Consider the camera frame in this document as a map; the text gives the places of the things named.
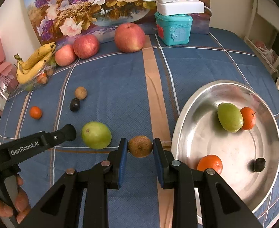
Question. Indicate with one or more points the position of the floral painting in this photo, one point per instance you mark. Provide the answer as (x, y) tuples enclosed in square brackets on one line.
[(62, 21)]

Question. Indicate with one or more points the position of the small brown kiwi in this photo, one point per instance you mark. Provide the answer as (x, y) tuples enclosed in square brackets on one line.
[(80, 93)]

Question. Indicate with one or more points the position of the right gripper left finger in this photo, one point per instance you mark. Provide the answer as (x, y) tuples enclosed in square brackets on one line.
[(81, 191)]

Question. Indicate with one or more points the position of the pale pink apple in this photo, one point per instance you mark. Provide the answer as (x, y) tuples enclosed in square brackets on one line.
[(65, 55)]

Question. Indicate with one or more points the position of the white power strip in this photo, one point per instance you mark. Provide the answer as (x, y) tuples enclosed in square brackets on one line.
[(176, 7)]

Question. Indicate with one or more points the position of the middle red apple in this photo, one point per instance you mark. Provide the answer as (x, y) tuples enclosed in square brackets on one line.
[(86, 46)]

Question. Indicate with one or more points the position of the yellow banana bunch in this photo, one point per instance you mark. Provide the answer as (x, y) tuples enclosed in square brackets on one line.
[(29, 69)]

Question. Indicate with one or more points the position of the blue plaid tablecloth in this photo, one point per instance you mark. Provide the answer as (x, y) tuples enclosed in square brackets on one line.
[(117, 96)]

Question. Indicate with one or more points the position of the white shelf unit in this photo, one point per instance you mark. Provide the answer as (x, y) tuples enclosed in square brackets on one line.
[(261, 31)]

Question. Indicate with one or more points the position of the round green fruit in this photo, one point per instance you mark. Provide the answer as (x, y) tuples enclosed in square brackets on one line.
[(96, 135)]

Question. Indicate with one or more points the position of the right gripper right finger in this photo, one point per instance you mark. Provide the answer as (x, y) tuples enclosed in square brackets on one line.
[(220, 205)]

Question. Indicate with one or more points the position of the oblong green fruit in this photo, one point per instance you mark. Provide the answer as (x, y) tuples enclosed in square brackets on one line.
[(230, 117)]

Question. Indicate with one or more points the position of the teal house-shaped box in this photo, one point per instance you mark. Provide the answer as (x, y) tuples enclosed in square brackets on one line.
[(174, 29)]

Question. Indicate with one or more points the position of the large red apple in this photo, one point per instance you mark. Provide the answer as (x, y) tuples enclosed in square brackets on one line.
[(129, 37)]

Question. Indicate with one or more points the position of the silver metal bowl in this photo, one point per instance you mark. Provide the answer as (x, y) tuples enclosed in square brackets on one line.
[(198, 133)]

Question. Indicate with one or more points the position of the small dark plum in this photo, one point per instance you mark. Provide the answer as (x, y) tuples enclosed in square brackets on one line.
[(74, 105)]

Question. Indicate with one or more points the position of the small orange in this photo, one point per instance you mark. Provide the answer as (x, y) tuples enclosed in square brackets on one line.
[(35, 113)]

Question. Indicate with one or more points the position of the large dark plum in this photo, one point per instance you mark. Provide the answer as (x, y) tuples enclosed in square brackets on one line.
[(259, 164)]

